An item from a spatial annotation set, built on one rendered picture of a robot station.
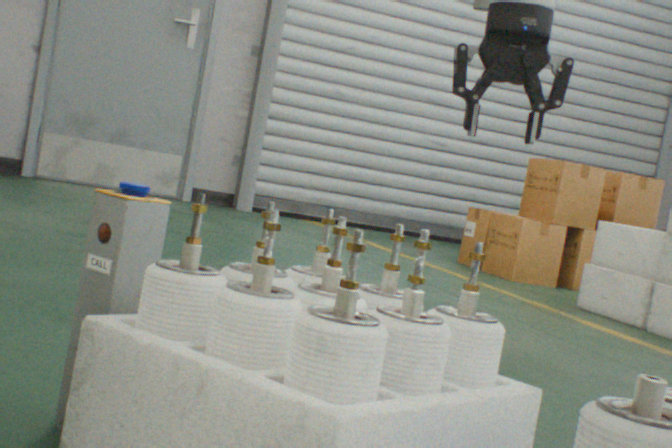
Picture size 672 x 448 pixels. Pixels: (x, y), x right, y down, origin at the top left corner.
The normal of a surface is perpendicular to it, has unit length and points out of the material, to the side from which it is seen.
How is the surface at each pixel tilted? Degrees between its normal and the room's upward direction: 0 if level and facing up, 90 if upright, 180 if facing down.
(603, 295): 90
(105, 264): 90
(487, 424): 90
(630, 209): 90
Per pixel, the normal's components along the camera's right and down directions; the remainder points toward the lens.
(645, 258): -0.90, -0.14
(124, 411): -0.63, -0.07
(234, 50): 0.35, 0.11
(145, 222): 0.75, 0.17
